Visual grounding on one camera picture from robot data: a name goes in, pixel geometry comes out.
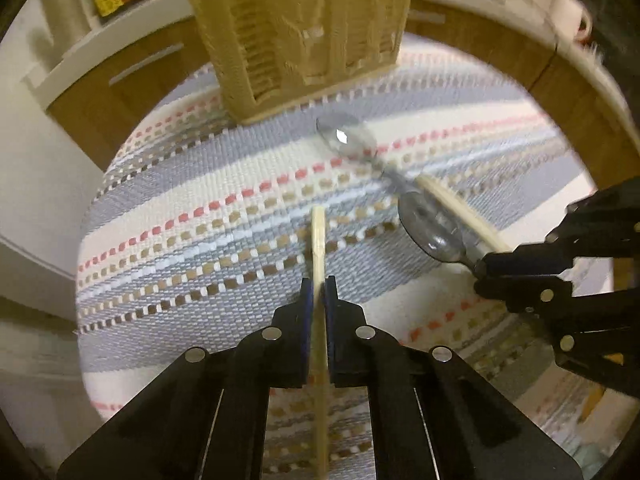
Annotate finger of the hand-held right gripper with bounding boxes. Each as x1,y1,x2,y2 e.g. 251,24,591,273
474,278,640,396
479,177,640,278

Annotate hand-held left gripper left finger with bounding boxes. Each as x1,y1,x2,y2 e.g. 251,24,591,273
57,277,316,480

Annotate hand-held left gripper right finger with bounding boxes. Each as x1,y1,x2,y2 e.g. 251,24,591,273
322,276,583,480

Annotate wooden chopstick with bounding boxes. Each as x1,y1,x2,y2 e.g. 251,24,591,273
417,176,511,253
310,206,333,480

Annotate metal spoon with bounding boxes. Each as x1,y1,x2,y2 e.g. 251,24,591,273
316,112,418,198
398,192,488,267

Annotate beige plastic utensil basket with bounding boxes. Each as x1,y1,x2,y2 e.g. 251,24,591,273
187,0,418,126

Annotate striped woven table mat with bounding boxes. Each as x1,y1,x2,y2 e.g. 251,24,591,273
75,35,631,480

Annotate wooden base cabinets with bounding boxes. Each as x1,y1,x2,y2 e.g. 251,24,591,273
45,0,640,186

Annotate metal cabinet handle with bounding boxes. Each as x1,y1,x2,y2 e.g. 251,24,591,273
410,7,446,25
109,42,186,86

